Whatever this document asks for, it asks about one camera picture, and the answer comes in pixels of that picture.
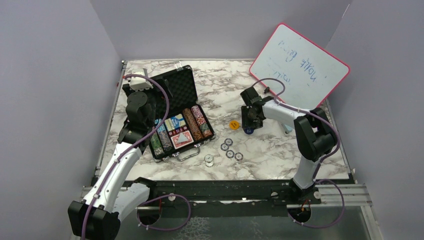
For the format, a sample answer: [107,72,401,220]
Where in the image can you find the blue 10 chip right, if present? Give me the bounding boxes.
[234,152,244,161]

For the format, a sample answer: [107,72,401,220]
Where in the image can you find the orange big blind button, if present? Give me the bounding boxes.
[228,120,240,130]

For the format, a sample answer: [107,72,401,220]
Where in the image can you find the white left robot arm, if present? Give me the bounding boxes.
[67,74,170,240]

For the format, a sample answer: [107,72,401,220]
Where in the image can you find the light blue whiteboard eraser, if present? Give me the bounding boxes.
[281,123,293,135]

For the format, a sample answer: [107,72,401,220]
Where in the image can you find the red green chip row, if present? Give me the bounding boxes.
[191,105,213,138]

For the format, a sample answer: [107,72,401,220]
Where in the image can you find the clear triangular plastic piece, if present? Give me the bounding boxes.
[174,133,191,147]

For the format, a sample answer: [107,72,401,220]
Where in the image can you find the brown chip row in case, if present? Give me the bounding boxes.
[182,108,203,141]

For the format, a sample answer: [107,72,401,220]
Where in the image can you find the red playing card deck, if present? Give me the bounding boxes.
[170,130,194,149]

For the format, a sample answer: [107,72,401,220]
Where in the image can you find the blue 10 chip left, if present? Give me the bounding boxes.
[220,143,229,152]

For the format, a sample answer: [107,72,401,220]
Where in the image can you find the blue 10 chip upper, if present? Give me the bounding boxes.
[224,138,233,146]

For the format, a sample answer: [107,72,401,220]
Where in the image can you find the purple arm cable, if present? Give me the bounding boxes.
[80,74,192,240]
[251,78,346,229]

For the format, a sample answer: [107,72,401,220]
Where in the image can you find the blue 10 chip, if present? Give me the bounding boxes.
[225,150,235,159]
[234,152,244,161]
[220,143,229,152]
[224,138,233,146]

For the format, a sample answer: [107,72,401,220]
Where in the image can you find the black poker set case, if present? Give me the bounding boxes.
[121,60,216,164]

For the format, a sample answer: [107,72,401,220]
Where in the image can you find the dark blue small blind button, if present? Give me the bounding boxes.
[243,127,254,135]

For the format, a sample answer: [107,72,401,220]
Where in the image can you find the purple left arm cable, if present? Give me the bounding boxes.
[80,74,192,240]

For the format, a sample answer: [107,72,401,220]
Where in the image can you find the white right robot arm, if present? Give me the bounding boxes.
[240,87,340,204]

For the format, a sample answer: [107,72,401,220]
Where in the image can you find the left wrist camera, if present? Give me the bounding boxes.
[125,68,153,91]

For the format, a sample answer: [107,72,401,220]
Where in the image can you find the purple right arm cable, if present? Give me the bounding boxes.
[251,78,346,229]

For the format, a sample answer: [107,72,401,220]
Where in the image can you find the blue playing card deck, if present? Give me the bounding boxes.
[164,114,186,132]

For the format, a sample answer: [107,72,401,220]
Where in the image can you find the pink framed whiteboard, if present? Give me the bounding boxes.
[249,23,350,110]

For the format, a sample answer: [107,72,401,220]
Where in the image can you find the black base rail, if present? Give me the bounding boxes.
[121,177,335,218]

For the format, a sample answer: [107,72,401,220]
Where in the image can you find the blue 10 chip lower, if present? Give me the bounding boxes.
[225,150,235,159]

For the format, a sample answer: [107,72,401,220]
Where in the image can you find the red dice in case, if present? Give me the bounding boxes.
[167,126,188,137]

